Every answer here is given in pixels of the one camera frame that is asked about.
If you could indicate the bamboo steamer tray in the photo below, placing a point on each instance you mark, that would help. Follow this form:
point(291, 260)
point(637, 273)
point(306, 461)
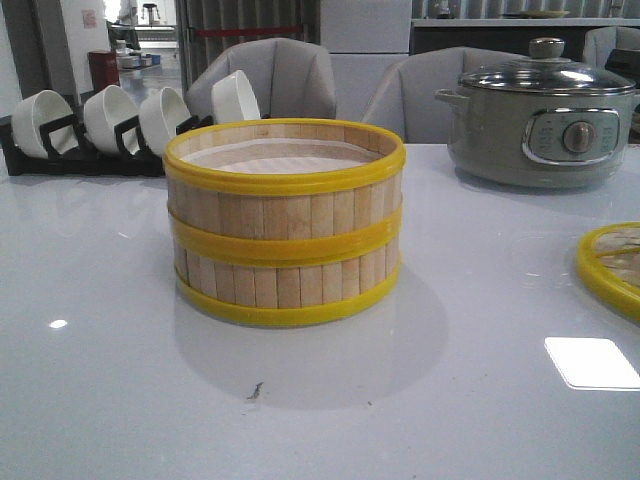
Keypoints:
point(285, 219)
point(287, 297)

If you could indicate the woven bamboo steamer lid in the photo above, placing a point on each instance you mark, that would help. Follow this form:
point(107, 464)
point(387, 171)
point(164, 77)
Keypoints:
point(607, 262)

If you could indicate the left grey armchair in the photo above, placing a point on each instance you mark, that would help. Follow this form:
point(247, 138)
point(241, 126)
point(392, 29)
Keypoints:
point(290, 78)

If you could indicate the grey armchair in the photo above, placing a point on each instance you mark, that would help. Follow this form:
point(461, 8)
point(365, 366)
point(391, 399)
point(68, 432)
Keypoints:
point(614, 48)
point(290, 78)
point(404, 100)

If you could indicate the white bowl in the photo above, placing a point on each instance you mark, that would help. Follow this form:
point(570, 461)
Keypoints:
point(30, 114)
point(102, 112)
point(233, 99)
point(159, 116)

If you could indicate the white refrigerator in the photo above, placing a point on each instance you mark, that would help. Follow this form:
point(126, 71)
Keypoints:
point(363, 38)

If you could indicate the red barrier belt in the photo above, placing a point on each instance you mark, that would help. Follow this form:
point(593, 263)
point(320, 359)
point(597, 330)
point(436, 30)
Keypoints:
point(243, 32)

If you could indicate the grey electric cooking pot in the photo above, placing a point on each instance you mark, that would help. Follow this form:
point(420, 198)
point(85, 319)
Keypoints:
point(553, 141)

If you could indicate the black dish rack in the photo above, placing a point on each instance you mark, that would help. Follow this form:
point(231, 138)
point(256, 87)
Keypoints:
point(133, 156)

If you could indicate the red trash bin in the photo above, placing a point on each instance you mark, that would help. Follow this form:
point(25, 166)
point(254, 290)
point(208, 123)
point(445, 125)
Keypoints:
point(103, 69)

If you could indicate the dark counter cabinet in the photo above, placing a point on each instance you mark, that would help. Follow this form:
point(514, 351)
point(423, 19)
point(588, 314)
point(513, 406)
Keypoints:
point(508, 35)

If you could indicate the glass pot lid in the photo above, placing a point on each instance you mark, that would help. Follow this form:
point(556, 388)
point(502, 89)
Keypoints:
point(546, 71)

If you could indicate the wooden plate on counter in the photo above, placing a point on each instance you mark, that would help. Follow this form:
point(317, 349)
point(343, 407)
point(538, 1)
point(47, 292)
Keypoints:
point(536, 14)

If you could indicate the far right grey armchair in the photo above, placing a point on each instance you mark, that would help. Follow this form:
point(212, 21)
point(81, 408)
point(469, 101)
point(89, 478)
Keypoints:
point(614, 48)

